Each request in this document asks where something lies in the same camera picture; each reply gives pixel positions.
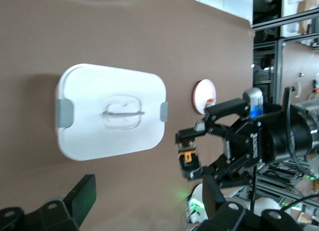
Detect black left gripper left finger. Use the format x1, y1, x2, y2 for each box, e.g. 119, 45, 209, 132
0, 174, 97, 231

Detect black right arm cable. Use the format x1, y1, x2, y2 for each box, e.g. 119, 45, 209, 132
250, 87, 319, 212

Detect small white orange item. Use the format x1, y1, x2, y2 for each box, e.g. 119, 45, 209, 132
203, 97, 215, 112

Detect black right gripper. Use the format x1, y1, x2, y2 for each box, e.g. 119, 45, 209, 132
175, 97, 275, 189

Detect black orange switch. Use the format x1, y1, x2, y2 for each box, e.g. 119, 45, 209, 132
174, 137, 202, 182

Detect pink round plate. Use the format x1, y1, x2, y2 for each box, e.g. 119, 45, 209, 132
193, 78, 217, 116

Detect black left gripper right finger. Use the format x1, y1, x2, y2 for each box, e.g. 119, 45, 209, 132
199, 175, 307, 231

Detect white lidded box grey latches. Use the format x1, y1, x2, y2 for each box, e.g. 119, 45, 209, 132
55, 63, 168, 162

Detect black metal shelf rack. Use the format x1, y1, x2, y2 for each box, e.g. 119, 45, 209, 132
250, 0, 319, 97

